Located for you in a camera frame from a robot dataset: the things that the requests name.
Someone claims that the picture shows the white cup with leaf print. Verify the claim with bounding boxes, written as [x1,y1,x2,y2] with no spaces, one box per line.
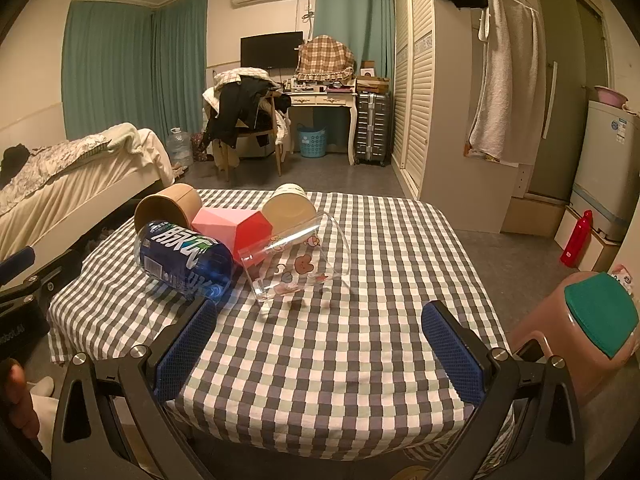
[260,183,317,235]

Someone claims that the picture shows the person's left hand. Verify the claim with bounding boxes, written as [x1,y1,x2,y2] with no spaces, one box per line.
[1,359,40,440]

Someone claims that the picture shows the brown plastic stool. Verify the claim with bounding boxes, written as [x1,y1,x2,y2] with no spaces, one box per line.
[508,272,639,405]

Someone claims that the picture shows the green stool cushion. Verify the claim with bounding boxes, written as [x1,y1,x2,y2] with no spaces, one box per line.
[564,273,639,360]

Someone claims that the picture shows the blue labelled can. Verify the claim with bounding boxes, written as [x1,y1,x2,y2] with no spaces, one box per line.
[134,220,234,302]

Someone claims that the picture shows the red thermos bottle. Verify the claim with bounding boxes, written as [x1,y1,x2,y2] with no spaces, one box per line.
[560,209,593,268]

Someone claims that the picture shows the brown cardboard tube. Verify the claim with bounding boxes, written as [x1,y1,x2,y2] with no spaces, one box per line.
[134,183,202,232]

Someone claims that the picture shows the grey white checkered tablecloth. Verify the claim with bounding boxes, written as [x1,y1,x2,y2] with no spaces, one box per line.
[46,188,516,463]

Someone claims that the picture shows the large water jug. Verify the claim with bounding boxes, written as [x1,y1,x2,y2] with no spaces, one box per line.
[166,127,193,167]

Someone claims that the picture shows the red pink faceted box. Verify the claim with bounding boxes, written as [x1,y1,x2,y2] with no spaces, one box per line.
[192,207,272,263]

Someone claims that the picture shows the wooden chair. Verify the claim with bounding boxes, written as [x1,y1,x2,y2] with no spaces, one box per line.
[206,84,291,179]

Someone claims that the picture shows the white small refrigerator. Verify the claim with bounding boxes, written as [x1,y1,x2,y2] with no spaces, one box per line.
[570,101,639,242]

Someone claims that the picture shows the teal window curtain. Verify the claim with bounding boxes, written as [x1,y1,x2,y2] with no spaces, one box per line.
[61,0,208,140]

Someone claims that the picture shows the clear glass with bear print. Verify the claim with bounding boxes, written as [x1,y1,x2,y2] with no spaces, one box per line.
[239,211,352,302]

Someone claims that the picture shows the black jacket on chair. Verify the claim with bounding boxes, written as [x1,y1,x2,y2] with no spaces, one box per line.
[201,74,292,148]

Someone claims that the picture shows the hanging white towel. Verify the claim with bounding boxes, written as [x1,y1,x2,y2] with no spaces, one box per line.
[469,0,546,166]

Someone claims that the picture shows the blue laundry basket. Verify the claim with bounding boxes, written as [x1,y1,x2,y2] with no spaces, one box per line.
[296,124,326,158]

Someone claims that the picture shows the pink basin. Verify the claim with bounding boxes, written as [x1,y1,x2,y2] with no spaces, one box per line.
[594,86,628,108]

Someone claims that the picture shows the white desk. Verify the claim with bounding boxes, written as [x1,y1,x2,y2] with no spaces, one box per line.
[288,91,358,166]

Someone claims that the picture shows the dark metal suitcase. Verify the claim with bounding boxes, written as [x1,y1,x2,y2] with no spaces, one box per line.
[354,92,392,166]

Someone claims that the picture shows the black television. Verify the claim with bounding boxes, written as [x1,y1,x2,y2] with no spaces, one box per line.
[240,32,304,70]

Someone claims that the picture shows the cardboard box on suitcase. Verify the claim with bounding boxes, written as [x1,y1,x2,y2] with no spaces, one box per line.
[356,61,390,94]

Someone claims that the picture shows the plaid cloth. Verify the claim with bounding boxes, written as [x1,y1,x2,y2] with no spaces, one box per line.
[295,35,356,84]

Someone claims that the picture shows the white louvered wardrobe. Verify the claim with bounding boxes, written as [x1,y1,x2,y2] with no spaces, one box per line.
[392,0,516,233]

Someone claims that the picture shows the teal curtain behind desk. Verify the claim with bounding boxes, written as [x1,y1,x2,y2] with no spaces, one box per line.
[314,0,395,78]

